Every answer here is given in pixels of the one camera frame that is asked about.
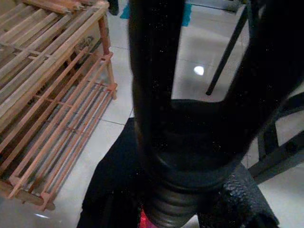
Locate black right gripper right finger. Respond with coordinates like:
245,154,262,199
197,0,304,228

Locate wooden slatted rack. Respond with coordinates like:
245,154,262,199
0,0,119,212

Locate white table with black legs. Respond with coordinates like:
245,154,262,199
205,0,304,185

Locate red long-handled dustpan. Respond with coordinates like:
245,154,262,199
140,98,239,228

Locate blue fluffy floor mat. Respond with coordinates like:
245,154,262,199
120,2,192,27

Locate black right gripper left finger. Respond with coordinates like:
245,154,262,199
76,0,183,228

